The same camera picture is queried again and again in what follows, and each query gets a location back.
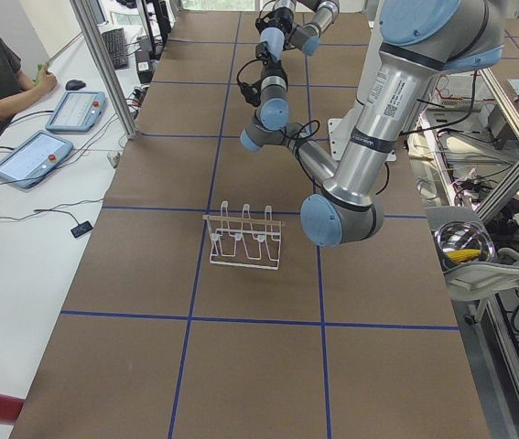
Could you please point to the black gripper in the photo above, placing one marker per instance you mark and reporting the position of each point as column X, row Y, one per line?
column 273, row 69
column 282, row 16

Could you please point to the light blue plastic cup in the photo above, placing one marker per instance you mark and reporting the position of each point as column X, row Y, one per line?
column 274, row 38

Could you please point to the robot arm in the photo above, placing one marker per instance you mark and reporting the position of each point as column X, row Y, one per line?
column 419, row 40
column 306, row 38

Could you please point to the black keyboard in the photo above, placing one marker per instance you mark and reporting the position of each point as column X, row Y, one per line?
column 115, row 45

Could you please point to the far teach pendant tablet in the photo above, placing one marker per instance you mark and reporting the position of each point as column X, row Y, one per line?
column 77, row 112

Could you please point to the teach pendant tablet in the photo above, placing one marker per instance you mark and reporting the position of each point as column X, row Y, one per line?
column 30, row 162
column 77, row 112

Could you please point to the black computer mouse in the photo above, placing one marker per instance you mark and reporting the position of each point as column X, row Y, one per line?
column 74, row 85

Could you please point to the small black puck device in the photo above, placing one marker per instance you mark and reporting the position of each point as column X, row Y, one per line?
column 81, row 229

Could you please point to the pot with yellow corn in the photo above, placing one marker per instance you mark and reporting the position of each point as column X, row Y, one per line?
column 460, row 242

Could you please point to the near teach pendant tablet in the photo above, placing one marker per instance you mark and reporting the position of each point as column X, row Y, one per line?
column 30, row 162

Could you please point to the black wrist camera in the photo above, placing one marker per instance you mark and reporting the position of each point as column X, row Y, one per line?
column 249, row 89

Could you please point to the white wire cup holder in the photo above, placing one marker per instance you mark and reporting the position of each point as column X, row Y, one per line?
column 243, row 240

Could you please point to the aluminium frame post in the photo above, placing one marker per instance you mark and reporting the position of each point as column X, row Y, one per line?
column 86, row 20

